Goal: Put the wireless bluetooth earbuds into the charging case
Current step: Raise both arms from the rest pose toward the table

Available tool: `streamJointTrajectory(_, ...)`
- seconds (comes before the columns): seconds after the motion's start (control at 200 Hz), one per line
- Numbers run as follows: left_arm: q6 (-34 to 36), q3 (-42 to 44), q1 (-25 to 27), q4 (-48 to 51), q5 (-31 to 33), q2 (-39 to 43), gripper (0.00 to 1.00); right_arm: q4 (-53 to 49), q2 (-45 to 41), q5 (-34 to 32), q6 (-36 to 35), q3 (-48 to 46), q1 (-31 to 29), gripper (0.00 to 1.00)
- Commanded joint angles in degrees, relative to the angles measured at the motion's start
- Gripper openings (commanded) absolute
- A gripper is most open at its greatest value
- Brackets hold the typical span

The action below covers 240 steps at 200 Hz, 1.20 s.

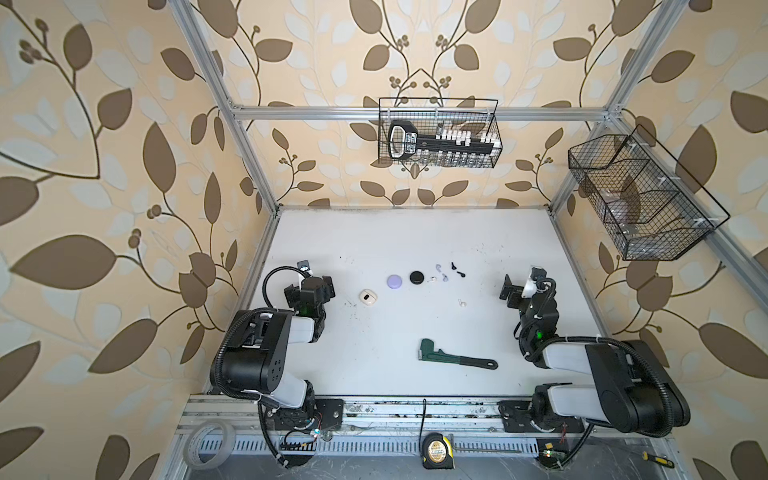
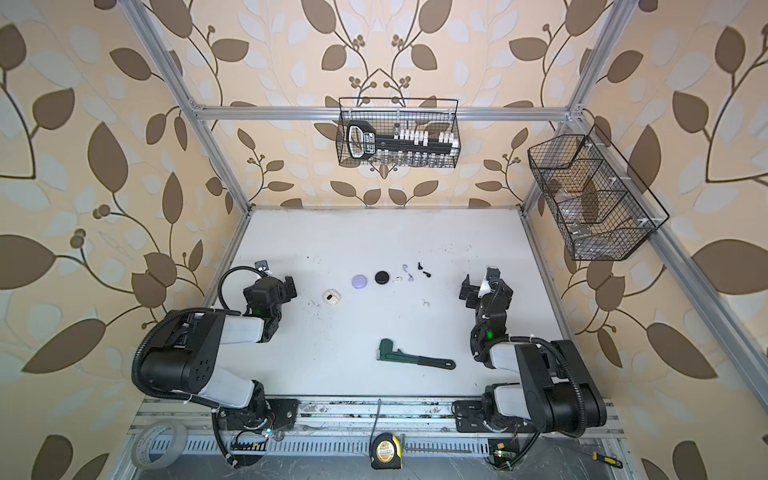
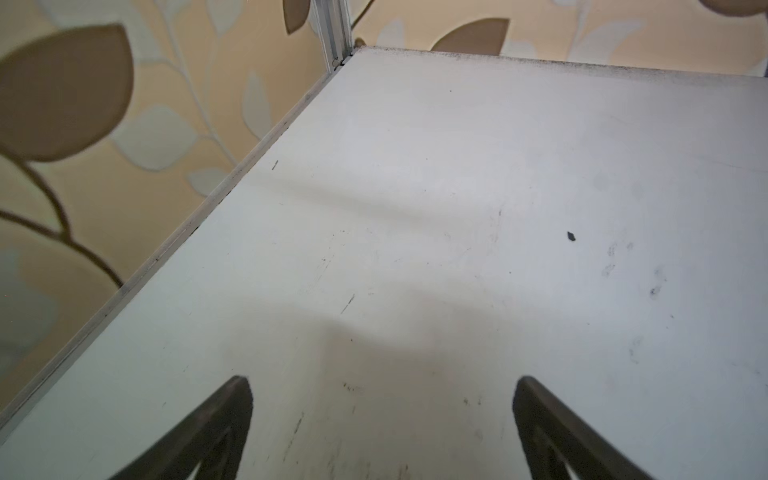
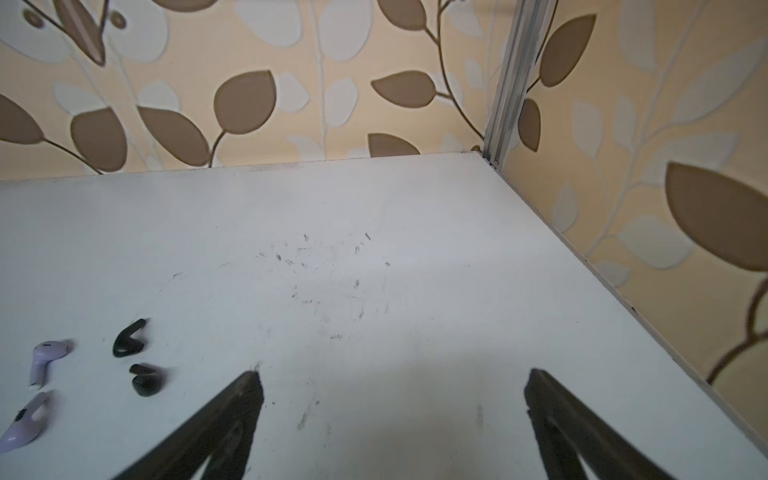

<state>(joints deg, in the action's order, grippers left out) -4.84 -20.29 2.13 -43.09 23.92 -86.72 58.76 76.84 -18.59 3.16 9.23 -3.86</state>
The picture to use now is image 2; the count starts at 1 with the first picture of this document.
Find black socket set holder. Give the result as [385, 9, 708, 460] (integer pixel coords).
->
[341, 120, 461, 160]

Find back wire basket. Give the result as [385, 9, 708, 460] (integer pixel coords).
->
[335, 95, 462, 169]

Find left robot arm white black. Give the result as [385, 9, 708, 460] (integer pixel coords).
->
[131, 261, 300, 469]

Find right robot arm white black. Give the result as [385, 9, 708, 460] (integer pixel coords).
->
[453, 267, 608, 438]

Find clear tape roll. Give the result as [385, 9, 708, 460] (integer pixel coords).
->
[131, 420, 189, 470]

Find yellow black screwdriver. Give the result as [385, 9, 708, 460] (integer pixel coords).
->
[592, 452, 624, 469]

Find yellow black tape measure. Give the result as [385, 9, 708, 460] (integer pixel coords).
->
[369, 432, 403, 470]

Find right wire basket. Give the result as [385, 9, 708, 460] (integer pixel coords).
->
[527, 125, 670, 261]

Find wire basket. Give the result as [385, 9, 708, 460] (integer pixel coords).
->
[335, 95, 462, 169]
[527, 125, 670, 261]

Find purple earbud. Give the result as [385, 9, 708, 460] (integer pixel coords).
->
[402, 264, 414, 282]

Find white earbud charging case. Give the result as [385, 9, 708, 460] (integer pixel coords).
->
[322, 289, 341, 306]

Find green black pipe wrench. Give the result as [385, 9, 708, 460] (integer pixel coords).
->
[377, 338, 456, 370]

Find black round charging case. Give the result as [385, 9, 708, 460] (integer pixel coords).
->
[374, 271, 390, 285]

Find purple round charging case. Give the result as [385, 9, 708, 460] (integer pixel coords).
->
[351, 274, 368, 290]

